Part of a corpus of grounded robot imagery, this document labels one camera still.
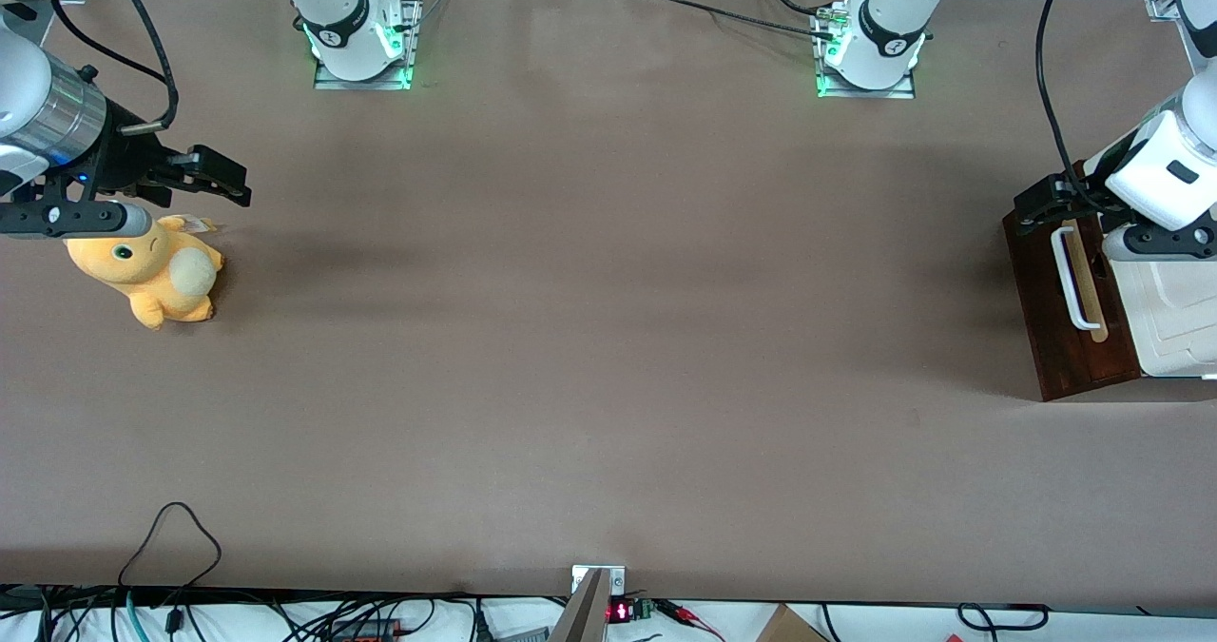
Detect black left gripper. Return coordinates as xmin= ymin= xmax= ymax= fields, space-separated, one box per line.
xmin=1012 ymin=175 xmax=1111 ymax=237

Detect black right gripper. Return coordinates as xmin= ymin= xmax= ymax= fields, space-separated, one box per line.
xmin=57 ymin=105 xmax=254 ymax=210

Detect white metal drawer handle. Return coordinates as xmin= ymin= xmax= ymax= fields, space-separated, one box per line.
xmin=1051 ymin=226 xmax=1103 ymax=330

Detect yellow plush toy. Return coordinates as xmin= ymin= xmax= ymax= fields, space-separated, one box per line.
xmin=64 ymin=212 xmax=226 ymax=331

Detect dark brown wooden cabinet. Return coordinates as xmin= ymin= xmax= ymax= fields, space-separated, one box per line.
xmin=1103 ymin=162 xmax=1144 ymax=383

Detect brown cardboard piece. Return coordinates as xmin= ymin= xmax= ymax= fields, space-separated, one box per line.
xmin=755 ymin=603 xmax=830 ymax=642

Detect red clip leads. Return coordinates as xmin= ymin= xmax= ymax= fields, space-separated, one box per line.
xmin=654 ymin=598 xmax=725 ymax=642

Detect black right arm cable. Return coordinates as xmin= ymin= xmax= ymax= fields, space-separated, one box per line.
xmin=51 ymin=0 xmax=182 ymax=135

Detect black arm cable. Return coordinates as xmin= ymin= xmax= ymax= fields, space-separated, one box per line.
xmin=1035 ymin=0 xmax=1110 ymax=218
xmin=51 ymin=0 xmax=182 ymax=135

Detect light wooden handle plate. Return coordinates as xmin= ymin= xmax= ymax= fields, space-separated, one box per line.
xmin=1062 ymin=218 xmax=1111 ymax=344

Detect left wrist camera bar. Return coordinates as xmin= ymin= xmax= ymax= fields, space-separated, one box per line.
xmin=1101 ymin=224 xmax=1217 ymax=264

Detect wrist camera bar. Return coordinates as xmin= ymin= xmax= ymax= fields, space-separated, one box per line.
xmin=0 ymin=200 xmax=154 ymax=241
xmin=1101 ymin=224 xmax=1217 ymax=264

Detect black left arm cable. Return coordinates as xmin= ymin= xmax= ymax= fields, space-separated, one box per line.
xmin=1035 ymin=0 xmax=1110 ymax=218

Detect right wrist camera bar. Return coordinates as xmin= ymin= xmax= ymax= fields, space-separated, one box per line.
xmin=0 ymin=200 xmax=154 ymax=241

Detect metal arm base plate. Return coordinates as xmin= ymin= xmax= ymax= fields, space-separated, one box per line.
xmin=313 ymin=0 xmax=422 ymax=91
xmin=815 ymin=3 xmax=917 ymax=100

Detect black looped cable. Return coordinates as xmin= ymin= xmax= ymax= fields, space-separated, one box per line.
xmin=118 ymin=501 xmax=222 ymax=592

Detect black cable on table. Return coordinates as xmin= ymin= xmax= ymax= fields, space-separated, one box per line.
xmin=654 ymin=0 xmax=840 ymax=40

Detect black oval cable loop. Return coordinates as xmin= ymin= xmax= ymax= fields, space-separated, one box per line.
xmin=956 ymin=602 xmax=1050 ymax=632

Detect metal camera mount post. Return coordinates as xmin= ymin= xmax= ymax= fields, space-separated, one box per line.
xmin=546 ymin=564 xmax=628 ymax=642

